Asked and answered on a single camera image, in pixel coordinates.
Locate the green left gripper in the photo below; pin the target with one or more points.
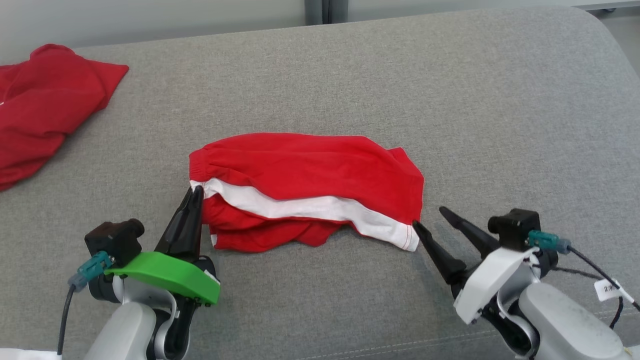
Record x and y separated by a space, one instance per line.
170 277

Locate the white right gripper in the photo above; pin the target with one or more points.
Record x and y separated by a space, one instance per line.
492 280

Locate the red shorts with white stripe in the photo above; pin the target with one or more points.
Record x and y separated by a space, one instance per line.
310 170

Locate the red Bulls jersey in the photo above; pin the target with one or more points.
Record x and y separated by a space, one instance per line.
45 105

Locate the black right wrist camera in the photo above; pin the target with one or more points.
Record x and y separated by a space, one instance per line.
515 227

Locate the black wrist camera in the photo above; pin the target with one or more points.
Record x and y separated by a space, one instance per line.
115 240
515 227

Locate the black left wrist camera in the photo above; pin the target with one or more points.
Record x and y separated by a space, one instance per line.
115 240

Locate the grey partition post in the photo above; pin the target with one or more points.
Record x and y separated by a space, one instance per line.
337 10
314 11

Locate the grey partition base rail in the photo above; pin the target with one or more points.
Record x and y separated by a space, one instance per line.
595 5

